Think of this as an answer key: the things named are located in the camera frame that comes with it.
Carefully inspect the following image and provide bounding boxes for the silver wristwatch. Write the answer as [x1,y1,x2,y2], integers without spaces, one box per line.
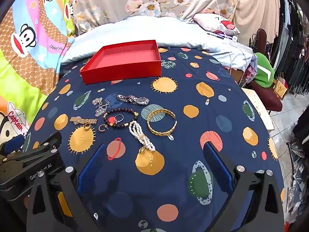
[115,94,149,106]

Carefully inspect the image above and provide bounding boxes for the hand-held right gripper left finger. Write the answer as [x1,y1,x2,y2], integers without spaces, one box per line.
[26,143,116,232]

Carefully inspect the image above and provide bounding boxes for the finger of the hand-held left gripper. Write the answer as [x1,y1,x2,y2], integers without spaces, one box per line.
[0,134,26,160]
[23,132,63,161]

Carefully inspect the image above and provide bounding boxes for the gold bangle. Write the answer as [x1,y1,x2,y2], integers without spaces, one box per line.
[147,109,178,141]

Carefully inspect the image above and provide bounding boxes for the beige hanging garment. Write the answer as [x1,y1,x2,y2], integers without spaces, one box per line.
[234,0,282,46]

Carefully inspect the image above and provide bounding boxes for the dark bead bracelet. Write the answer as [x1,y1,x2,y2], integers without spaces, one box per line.
[103,108,139,127]

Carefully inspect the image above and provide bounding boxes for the navy planet print bedsheet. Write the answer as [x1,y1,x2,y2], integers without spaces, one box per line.
[23,44,285,232]

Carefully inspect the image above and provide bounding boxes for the white wooden board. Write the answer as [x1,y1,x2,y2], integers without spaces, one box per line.
[241,88,274,132]

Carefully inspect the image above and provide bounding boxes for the red cardboard box tray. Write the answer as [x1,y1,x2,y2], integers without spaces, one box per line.
[80,39,162,85]

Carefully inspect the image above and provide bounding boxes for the black metal chair back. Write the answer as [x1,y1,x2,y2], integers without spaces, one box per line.
[250,28,268,54]

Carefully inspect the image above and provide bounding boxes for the cardboard box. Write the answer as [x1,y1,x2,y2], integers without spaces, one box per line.
[274,78,288,99]

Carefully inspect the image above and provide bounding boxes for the gold watch band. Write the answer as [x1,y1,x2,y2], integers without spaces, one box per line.
[70,117,98,125]

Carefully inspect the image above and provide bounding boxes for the pink white face pillow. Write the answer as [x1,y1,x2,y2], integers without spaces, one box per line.
[193,13,240,35]

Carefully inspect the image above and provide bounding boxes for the pile of plastic-wrapped packets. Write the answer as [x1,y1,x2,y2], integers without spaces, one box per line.
[285,140,309,223]

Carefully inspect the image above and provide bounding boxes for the cartoon monkey blanket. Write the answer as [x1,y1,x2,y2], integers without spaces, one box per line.
[0,0,80,150]

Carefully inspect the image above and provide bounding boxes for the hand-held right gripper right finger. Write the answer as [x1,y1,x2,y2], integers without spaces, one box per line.
[204,142,285,232]

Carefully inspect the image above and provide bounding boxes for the grey floral sheet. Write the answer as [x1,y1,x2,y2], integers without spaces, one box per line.
[72,0,242,33]

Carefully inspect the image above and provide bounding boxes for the rack of hanging clothes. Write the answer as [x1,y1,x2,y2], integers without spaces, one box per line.
[273,0,309,95]

